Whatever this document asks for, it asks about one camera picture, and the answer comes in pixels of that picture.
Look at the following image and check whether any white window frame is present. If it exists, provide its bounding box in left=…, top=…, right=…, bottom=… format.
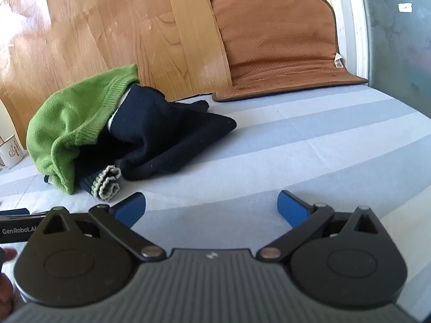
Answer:
left=325, top=0, right=371, bottom=80

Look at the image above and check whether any brown perforated seat mat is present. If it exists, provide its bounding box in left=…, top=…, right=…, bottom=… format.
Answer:
left=209, top=0, right=369, bottom=102

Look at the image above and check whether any person's left hand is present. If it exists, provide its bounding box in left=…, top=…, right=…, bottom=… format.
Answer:
left=0, top=247, right=18, bottom=314

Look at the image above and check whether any frosted window glass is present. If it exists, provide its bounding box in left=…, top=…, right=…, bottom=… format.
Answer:
left=357, top=0, right=431, bottom=119

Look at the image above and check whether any grey striped bed sheet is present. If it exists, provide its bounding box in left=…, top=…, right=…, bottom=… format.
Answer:
left=0, top=83, right=431, bottom=323

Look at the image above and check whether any white enamel mug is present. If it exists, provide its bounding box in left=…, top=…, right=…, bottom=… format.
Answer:
left=0, top=135, right=28, bottom=170

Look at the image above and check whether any black fleece garment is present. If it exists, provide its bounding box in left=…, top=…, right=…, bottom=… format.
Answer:
left=77, top=84, right=237, bottom=183

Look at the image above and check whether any green navy knit sweater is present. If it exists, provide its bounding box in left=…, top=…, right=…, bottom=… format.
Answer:
left=26, top=64, right=140, bottom=201

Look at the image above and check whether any wood pattern vinyl sheet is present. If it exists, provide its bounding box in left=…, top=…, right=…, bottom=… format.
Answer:
left=0, top=0, right=234, bottom=142

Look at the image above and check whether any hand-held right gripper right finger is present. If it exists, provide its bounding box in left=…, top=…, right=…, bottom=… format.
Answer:
left=258, top=190, right=383, bottom=263

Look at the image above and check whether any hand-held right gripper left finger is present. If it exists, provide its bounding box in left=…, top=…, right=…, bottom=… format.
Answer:
left=40, top=192, right=165, bottom=262

